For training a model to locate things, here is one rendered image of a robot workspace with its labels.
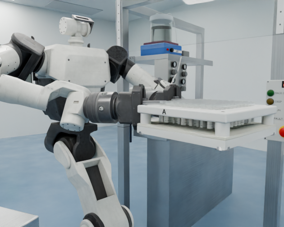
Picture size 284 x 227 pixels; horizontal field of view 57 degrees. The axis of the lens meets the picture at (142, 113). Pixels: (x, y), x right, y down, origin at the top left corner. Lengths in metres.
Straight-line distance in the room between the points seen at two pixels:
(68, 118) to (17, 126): 5.79
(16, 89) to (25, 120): 5.79
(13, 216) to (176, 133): 0.35
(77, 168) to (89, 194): 0.11
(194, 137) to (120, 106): 0.24
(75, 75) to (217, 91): 4.58
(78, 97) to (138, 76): 0.51
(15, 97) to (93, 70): 0.42
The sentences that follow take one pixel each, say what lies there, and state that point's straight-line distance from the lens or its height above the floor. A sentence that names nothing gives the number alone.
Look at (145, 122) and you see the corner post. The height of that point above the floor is 1.04.
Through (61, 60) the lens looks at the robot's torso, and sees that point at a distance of 1.03.
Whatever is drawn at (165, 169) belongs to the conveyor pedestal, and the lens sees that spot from 1.88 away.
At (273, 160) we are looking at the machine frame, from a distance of 1.35.
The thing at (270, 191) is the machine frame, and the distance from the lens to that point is 1.39.
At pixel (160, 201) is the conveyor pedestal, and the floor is 0.31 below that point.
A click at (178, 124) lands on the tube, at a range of 0.62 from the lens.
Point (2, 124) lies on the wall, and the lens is 6.43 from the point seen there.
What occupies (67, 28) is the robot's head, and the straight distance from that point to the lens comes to 1.11.
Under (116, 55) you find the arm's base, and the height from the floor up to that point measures 1.27.
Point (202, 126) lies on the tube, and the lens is 0.58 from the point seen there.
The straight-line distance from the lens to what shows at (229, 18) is 1.40.
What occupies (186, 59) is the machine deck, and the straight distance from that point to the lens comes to 1.80.
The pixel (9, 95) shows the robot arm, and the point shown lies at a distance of 0.75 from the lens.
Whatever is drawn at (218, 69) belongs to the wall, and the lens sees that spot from 5.44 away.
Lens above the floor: 1.13
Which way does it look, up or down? 6 degrees down
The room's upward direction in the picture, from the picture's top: straight up
